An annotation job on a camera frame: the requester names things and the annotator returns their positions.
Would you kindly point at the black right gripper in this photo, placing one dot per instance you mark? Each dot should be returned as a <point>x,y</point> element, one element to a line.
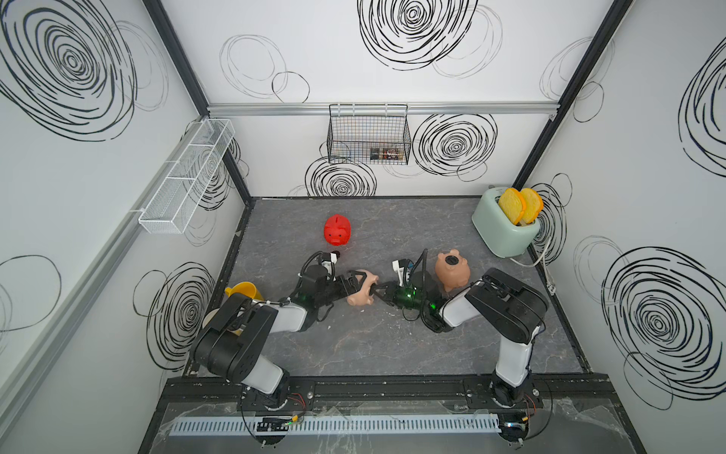
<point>392,289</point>

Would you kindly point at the orange-tan piggy bank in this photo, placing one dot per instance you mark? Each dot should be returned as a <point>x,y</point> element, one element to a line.
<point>452,270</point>

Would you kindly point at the light pink piggy bank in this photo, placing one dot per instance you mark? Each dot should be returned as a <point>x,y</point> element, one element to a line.
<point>364,282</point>

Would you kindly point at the yellow mug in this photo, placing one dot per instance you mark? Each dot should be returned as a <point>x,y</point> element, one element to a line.
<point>247,289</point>

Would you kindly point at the yellow toast slice right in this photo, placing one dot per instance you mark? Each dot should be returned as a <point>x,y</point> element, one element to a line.
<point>534,205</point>

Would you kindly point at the red piggy bank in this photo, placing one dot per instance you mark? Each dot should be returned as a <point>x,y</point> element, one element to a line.
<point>337,230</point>

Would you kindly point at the small items in basket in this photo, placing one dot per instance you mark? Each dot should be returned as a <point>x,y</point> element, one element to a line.
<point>379,154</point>

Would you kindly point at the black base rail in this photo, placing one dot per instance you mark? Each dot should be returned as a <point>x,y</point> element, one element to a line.
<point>311,392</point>

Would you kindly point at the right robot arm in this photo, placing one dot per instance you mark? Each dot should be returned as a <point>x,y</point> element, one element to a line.
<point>513,308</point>

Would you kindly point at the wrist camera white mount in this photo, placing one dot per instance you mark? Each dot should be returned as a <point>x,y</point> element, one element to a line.
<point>403,268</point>
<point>329,261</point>

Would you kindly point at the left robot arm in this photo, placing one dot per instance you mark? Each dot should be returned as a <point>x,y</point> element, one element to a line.
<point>230,345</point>

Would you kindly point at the white slotted cable duct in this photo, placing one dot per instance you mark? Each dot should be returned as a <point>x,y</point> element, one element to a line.
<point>337,425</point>

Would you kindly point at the yellow toast slice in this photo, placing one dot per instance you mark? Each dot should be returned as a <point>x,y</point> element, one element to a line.
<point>534,205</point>
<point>513,205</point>

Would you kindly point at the black wire wall basket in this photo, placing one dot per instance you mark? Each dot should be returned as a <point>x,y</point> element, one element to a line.
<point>353,129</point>

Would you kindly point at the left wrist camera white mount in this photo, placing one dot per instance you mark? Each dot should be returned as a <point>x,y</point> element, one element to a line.
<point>329,261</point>

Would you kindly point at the yellow toast slice left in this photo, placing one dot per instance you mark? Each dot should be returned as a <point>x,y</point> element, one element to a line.
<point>513,205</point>

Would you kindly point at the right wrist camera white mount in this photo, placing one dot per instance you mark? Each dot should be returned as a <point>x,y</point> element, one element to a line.
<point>403,268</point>

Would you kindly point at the mint green toaster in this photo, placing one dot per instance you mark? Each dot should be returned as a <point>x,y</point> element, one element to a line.
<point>503,238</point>

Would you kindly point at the white wire wall shelf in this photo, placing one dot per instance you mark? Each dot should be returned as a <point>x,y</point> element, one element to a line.
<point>180,194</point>

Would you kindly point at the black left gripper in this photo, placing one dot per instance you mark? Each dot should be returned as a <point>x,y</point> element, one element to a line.
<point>348,282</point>

